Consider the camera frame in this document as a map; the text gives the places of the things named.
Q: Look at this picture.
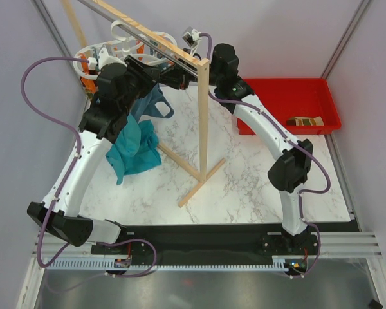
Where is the white slotted cable duct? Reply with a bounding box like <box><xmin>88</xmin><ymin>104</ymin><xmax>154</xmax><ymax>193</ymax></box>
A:
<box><xmin>48</xmin><ymin>256</ymin><xmax>288</xmax><ymax>272</ymax></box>

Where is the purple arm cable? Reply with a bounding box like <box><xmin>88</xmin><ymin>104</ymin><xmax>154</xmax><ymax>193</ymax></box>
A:
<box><xmin>199</xmin><ymin>32</ymin><xmax>331</xmax><ymax>277</ymax></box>
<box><xmin>21</xmin><ymin>56</ymin><xmax>91</xmax><ymax>294</ymax></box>

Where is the orange clothespin left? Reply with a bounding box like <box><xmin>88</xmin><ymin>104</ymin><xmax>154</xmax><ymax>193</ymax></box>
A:
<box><xmin>79</xmin><ymin>53</ymin><xmax>98</xmax><ymax>95</ymax></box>

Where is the teal cloth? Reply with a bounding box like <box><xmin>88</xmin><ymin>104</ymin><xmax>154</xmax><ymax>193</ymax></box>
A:
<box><xmin>106</xmin><ymin>115</ymin><xmax>161</xmax><ymax>185</ymax></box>

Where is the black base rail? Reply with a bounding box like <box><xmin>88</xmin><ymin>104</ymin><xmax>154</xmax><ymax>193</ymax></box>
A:
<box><xmin>91</xmin><ymin>223</ymin><xmax>318</xmax><ymax>265</ymax></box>

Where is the white round clip hanger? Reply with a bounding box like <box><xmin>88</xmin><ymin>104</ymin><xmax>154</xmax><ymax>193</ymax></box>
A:
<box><xmin>73</xmin><ymin>21</ymin><xmax>174</xmax><ymax>77</ymax></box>

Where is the orange clothespin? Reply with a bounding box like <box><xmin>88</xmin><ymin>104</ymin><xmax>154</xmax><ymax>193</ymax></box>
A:
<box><xmin>136</xmin><ymin>43</ymin><xmax>145</xmax><ymax>60</ymax></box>
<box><xmin>79</xmin><ymin>53</ymin><xmax>98</xmax><ymax>95</ymax></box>

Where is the wooden drying rack frame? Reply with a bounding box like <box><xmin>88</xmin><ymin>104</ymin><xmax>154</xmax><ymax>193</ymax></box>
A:
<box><xmin>60</xmin><ymin>0</ymin><xmax>226</xmax><ymax>209</ymax></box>

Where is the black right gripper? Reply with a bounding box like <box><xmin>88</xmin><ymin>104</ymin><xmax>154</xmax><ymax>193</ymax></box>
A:
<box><xmin>158</xmin><ymin>49</ymin><xmax>221</xmax><ymax>91</ymax></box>

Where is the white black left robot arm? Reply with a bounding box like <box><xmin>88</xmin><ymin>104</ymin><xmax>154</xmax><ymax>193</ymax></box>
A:
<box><xmin>27</xmin><ymin>56</ymin><xmax>160</xmax><ymax>254</ymax></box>

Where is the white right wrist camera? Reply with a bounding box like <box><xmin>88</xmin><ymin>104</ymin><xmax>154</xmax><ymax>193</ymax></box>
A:
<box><xmin>182</xmin><ymin>27</ymin><xmax>201</xmax><ymax>60</ymax></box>

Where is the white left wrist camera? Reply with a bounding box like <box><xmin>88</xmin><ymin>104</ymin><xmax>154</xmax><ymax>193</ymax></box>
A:
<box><xmin>88</xmin><ymin>47</ymin><xmax>125</xmax><ymax>70</ymax></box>

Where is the striped sock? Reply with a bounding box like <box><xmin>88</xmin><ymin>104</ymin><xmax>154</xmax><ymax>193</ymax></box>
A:
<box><xmin>286</xmin><ymin>117</ymin><xmax>324</xmax><ymax>127</ymax></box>

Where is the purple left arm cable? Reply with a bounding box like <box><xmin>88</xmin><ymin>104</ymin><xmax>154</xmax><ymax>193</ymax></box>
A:
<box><xmin>21</xmin><ymin>56</ymin><xmax>91</xmax><ymax>294</ymax></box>

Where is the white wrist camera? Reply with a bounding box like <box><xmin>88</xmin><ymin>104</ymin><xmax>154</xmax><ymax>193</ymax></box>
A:
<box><xmin>182</xmin><ymin>27</ymin><xmax>201</xmax><ymax>60</ymax></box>
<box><xmin>88</xmin><ymin>47</ymin><xmax>125</xmax><ymax>70</ymax></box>

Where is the orange clothespin top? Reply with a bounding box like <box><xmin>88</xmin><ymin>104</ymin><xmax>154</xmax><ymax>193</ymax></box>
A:
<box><xmin>136</xmin><ymin>43</ymin><xmax>145</xmax><ymax>60</ymax></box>

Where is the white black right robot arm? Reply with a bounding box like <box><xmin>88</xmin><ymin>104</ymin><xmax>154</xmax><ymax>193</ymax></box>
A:
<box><xmin>207</xmin><ymin>43</ymin><xmax>315</xmax><ymax>254</ymax></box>

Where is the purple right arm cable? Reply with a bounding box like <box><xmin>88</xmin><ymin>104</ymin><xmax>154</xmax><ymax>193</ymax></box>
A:
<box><xmin>199</xmin><ymin>32</ymin><xmax>331</xmax><ymax>277</ymax></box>

